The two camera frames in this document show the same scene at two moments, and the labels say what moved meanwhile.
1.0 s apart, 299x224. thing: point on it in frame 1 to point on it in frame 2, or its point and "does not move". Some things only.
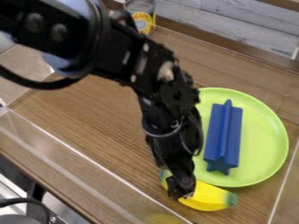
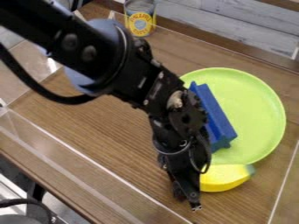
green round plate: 266,147 to 256,111
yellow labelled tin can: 145,10 does not move
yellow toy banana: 207,198 to 222,177
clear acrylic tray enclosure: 77,160 does not move
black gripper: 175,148 does not move
